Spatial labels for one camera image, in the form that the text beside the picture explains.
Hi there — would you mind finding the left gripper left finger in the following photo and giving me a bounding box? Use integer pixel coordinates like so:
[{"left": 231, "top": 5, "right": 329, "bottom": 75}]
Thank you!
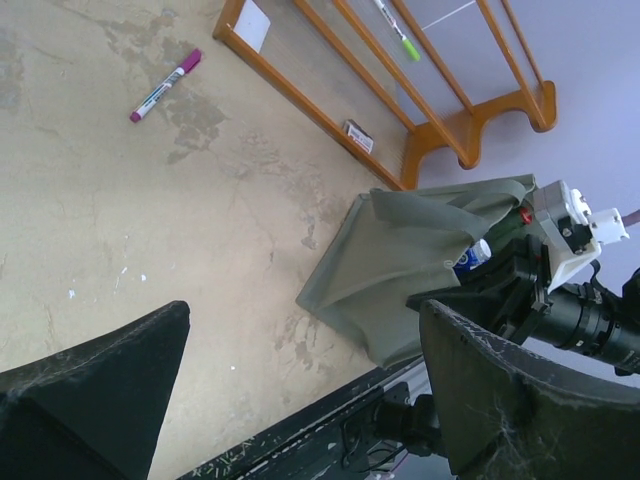
[{"left": 1, "top": 301, "right": 190, "bottom": 479}]

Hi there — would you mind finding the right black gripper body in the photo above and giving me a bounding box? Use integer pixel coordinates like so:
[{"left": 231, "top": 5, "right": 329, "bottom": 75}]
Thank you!
[{"left": 407, "top": 235, "right": 550, "bottom": 345}]

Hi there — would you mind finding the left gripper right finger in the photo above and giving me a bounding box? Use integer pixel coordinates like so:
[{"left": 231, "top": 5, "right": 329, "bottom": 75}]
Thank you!
[{"left": 420, "top": 300, "right": 639, "bottom": 479}]

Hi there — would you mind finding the green canvas bag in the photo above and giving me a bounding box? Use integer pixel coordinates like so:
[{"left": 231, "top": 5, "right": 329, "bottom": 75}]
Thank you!
[{"left": 296, "top": 174, "right": 537, "bottom": 368}]

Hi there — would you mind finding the glass cola bottle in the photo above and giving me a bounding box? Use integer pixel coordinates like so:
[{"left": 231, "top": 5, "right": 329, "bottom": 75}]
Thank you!
[{"left": 484, "top": 206, "right": 533, "bottom": 253}]

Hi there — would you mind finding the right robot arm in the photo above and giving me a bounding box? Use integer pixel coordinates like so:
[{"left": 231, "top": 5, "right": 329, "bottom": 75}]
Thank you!
[{"left": 406, "top": 235, "right": 639, "bottom": 376}]

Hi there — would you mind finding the blue white beverage carton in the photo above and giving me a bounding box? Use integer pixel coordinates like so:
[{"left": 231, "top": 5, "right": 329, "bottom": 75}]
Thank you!
[{"left": 453, "top": 239, "right": 492, "bottom": 279}]

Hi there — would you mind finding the small red white packet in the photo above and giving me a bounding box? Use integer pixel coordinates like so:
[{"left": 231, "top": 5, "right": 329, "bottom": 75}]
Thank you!
[{"left": 343, "top": 119, "right": 375, "bottom": 154}]

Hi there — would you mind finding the wooden shelf rack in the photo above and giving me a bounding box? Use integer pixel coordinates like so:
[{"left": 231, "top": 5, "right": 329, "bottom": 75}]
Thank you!
[{"left": 213, "top": 1, "right": 557, "bottom": 190}]

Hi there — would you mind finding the green marker pen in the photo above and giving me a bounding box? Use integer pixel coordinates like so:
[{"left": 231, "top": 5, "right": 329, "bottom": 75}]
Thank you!
[{"left": 374, "top": 0, "right": 421, "bottom": 62}]

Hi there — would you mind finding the purple marker pen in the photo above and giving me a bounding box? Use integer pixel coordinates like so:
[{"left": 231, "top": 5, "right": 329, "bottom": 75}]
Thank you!
[{"left": 129, "top": 49, "right": 202, "bottom": 123}]

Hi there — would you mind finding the white card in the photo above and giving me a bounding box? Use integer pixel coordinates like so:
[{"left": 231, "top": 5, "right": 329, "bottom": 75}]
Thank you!
[{"left": 233, "top": 0, "right": 271, "bottom": 53}]

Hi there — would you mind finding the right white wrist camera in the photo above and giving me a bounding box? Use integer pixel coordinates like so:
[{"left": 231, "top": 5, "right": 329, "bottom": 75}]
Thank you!
[{"left": 531, "top": 180, "right": 629, "bottom": 292}]

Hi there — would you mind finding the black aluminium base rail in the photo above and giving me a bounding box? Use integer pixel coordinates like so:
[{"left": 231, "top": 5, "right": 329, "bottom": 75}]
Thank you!
[{"left": 185, "top": 359, "right": 447, "bottom": 479}]

